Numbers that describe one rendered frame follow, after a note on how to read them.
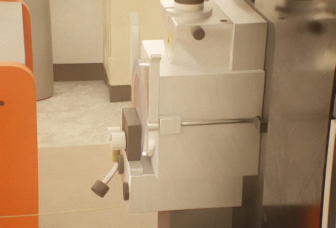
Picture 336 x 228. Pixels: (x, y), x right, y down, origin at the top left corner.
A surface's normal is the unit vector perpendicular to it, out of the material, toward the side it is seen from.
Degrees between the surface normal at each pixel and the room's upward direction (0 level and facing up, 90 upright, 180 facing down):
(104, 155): 0
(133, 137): 90
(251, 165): 90
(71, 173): 0
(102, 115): 0
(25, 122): 90
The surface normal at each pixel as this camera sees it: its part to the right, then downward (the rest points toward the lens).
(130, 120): 0.02, -0.93
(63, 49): 0.17, 0.37
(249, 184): -0.99, 0.04
